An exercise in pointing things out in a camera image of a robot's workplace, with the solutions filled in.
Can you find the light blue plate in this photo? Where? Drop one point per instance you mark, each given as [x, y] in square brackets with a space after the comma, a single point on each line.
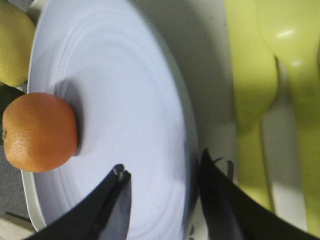
[109, 62]

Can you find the yellow lemon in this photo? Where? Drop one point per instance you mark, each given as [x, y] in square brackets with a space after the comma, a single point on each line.
[16, 40]

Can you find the metal cutting board handle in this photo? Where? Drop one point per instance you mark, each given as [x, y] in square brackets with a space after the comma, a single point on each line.
[18, 216]

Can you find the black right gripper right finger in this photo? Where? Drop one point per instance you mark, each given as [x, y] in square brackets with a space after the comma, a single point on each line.
[230, 214]

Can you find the wooden cutting board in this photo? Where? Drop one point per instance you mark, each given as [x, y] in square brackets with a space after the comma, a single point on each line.
[12, 231]

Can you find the green lime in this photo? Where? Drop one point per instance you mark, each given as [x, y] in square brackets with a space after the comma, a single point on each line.
[7, 95]

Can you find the orange fruit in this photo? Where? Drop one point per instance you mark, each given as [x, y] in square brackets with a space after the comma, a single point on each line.
[39, 132]

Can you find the cream white tray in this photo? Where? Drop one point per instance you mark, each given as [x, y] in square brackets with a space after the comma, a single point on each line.
[196, 33]

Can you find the pale yellow utensil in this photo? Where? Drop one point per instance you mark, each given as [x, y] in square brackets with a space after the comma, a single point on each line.
[255, 84]
[291, 29]

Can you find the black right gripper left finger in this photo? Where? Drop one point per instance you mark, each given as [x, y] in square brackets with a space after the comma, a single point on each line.
[103, 215]

